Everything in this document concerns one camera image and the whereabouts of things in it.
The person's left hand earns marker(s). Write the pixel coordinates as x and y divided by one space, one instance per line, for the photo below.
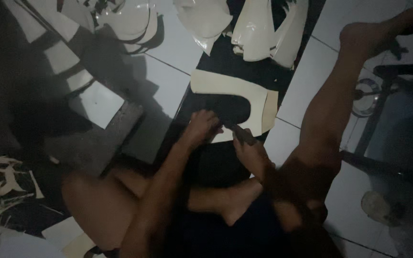
202 126

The person's right hand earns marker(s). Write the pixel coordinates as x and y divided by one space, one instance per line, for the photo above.
252 154

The person's right fingers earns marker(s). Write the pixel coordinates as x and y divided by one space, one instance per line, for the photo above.
243 140

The person's left fingers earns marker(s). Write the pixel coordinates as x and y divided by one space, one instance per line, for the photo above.
212 122

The dark cutting knife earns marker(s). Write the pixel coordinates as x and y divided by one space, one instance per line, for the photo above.
236 129

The cream cardboard pattern template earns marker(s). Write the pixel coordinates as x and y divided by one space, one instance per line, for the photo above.
228 87

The long black material sheet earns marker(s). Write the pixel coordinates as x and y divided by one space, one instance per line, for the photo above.
235 61

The person's right leg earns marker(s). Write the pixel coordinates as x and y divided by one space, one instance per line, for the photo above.
332 104

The person's leg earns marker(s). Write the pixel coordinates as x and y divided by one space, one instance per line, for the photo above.
332 104
113 200

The person's dark blue shorts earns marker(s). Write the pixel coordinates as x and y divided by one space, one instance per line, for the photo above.
235 236

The pile of glossy white cutouts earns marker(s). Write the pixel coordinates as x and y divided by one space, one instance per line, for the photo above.
253 28

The grey stone block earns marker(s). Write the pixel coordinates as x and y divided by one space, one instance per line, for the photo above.
95 143

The person's left leg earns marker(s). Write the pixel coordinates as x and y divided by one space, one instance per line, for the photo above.
113 200

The round metal bowl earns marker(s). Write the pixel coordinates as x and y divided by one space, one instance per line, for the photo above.
366 100

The heap of white curved cutouts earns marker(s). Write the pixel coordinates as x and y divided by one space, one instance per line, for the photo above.
127 19

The row of white rectangular sheets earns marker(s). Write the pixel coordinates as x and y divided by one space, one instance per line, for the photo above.
70 68

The round grey pad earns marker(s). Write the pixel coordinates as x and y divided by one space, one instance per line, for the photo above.
380 208

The stack of pale flat sheets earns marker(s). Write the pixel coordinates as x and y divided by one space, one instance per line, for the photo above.
41 240

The black metal frame stand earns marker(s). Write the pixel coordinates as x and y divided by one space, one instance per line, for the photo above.
400 118

